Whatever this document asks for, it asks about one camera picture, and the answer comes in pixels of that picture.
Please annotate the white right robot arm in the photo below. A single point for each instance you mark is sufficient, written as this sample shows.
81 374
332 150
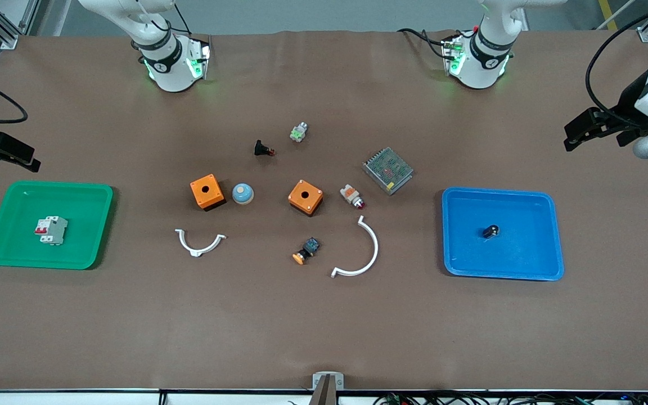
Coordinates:
172 62

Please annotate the black switch with red tip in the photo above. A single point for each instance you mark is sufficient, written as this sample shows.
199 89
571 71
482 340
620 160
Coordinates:
260 148

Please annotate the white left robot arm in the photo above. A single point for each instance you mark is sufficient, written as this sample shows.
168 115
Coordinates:
478 62

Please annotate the white green push button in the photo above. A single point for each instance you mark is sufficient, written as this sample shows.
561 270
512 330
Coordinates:
298 133

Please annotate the small white curved clip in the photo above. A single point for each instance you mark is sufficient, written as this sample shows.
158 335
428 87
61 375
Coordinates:
196 251

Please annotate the metal mesh power supply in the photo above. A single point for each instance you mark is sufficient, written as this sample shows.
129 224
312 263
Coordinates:
388 170

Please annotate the blue plastic tray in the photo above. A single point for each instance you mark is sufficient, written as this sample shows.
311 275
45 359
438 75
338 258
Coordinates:
526 247

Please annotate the orange push button black body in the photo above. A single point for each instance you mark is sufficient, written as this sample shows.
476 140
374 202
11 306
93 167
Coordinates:
310 247

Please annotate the red indicator lamp orange base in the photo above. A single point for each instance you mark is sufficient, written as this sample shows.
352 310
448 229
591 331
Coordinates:
350 194

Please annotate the dark camera pole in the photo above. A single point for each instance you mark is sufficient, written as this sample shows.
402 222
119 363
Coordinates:
324 396

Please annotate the grey metal bracket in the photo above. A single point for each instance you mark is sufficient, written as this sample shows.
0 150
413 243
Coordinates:
318 379

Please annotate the brown table mat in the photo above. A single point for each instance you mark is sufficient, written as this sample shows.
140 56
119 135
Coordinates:
324 320

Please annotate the grey red circuit breaker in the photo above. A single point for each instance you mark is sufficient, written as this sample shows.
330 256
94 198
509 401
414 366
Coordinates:
54 230

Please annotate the small black knob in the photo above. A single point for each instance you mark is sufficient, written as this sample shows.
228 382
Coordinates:
491 231

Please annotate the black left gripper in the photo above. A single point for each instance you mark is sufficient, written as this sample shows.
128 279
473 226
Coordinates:
628 104

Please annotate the large white curved clip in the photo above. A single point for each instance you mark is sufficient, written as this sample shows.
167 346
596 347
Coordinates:
376 247

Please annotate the green plastic tray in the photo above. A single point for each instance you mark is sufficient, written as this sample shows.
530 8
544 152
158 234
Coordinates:
88 225

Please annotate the blue dome buzzer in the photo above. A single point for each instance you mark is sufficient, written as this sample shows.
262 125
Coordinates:
242 194

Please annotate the orange button enclosure box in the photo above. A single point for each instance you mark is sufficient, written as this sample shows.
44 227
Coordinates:
215 194
314 198

